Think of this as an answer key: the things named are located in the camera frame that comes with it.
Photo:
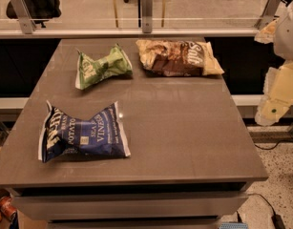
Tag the green jalapeno chip bag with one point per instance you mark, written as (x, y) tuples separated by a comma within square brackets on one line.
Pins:
[(90, 71)]

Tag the black bag on chair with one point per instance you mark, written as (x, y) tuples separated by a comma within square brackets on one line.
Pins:
[(42, 11)]

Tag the glass railing panel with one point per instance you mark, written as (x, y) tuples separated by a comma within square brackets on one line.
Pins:
[(169, 16)]

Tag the blue salt vinegar chip bag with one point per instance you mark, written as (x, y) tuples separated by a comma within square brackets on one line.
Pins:
[(101, 135)]

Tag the black power adapter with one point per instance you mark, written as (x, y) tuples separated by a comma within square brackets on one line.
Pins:
[(278, 222)]

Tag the grey cabinet with drawers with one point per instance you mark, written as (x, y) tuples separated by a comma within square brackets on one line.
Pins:
[(116, 203)]

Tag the right metal railing bracket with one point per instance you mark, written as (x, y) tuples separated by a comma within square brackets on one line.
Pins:
[(268, 13)]

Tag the middle metal railing bracket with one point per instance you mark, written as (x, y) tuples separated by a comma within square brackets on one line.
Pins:
[(147, 16)]

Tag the brown and cream chip bag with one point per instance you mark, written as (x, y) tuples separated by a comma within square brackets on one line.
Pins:
[(178, 58)]

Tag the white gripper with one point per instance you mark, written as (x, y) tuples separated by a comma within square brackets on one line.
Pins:
[(287, 35)]

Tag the red soda can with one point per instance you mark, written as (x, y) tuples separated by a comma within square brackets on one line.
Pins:
[(6, 208)]

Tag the metal railing bracket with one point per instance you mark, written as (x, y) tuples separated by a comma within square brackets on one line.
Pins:
[(147, 16), (268, 13), (21, 10)]

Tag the left metal railing bracket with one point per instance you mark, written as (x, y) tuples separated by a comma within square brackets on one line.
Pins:
[(21, 10)]

